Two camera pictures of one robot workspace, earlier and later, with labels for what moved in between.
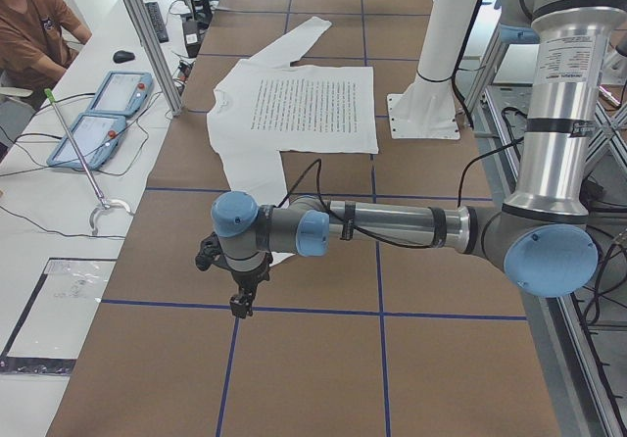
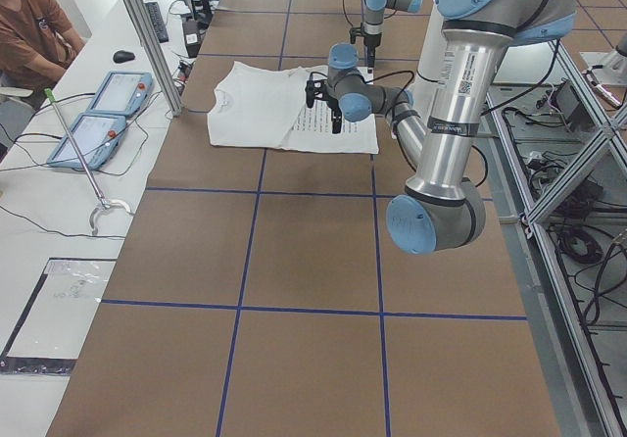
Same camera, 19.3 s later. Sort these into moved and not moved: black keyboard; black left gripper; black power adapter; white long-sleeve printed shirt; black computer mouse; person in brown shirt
Moved: white long-sleeve printed shirt; black left gripper
Not moved: person in brown shirt; black computer mouse; black keyboard; black power adapter
